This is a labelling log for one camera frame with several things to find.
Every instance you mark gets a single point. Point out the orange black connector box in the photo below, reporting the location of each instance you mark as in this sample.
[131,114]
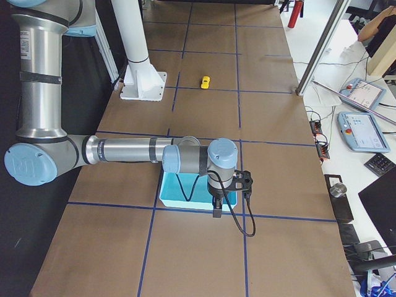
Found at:
[322,150]
[316,127]

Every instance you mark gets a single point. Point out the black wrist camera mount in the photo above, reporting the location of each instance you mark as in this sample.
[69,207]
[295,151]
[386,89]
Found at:
[242,181]

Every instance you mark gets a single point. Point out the upper teach pendant tablet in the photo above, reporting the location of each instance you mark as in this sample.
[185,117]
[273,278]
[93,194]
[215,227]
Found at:
[364,93]

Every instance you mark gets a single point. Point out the black bar under cup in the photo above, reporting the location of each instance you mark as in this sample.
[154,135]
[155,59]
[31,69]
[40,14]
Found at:
[340,205]

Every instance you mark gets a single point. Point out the yellow beetle toy car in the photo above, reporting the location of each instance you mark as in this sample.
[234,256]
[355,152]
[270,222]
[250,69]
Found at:
[205,82]

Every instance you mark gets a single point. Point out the small metal cup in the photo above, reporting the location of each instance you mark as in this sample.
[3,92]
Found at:
[337,190]

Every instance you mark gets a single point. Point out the aluminium frame post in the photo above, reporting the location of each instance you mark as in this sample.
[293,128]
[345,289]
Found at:
[327,34]

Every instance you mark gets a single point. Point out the red fire extinguisher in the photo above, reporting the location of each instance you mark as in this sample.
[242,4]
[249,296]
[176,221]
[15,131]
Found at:
[296,13]

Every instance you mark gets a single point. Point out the black flat panel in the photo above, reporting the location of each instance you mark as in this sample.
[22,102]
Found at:
[378,199]

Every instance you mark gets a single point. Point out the black keypad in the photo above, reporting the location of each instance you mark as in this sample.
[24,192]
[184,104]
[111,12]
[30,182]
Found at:
[379,164]

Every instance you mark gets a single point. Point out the orange black connector box upper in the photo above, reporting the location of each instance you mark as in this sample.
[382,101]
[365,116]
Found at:
[316,127]

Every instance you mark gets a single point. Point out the orange black connector box lower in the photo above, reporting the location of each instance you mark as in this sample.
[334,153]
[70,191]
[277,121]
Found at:
[322,150]

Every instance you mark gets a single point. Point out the teach pendant tablet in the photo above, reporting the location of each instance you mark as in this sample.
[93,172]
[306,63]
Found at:
[364,93]
[361,132]

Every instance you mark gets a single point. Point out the lower teach pendant tablet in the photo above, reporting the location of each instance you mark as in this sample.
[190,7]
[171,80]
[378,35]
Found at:
[361,132]

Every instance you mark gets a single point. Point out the light blue plastic bin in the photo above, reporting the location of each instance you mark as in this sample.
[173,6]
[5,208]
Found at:
[185,190]

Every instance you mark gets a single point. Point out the person forearm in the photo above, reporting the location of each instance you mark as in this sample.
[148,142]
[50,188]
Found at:
[371,28]

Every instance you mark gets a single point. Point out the white camera post with base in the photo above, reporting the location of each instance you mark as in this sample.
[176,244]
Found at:
[141,81]

